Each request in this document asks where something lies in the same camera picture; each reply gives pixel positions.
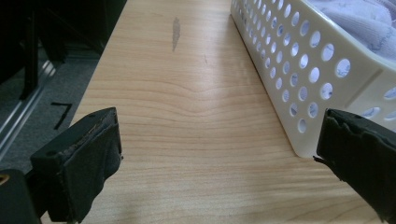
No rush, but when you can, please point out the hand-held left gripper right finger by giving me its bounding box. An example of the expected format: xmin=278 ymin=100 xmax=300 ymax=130
xmin=313 ymin=107 xmax=396 ymax=224

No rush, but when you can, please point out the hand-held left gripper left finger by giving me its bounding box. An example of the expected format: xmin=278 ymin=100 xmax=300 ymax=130
xmin=30 ymin=106 xmax=123 ymax=224

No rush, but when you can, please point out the light purple cloth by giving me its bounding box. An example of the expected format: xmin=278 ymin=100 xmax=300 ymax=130
xmin=306 ymin=0 xmax=396 ymax=63

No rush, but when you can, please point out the white perforated plastic basket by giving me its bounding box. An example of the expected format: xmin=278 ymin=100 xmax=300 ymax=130
xmin=230 ymin=0 xmax=396 ymax=159

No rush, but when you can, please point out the black metal stand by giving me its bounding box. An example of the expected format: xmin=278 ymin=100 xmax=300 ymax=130
xmin=0 ymin=0 xmax=128 ymax=101

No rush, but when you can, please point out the metal floor rail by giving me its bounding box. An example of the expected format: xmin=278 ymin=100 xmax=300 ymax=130
xmin=0 ymin=60 xmax=57 ymax=161

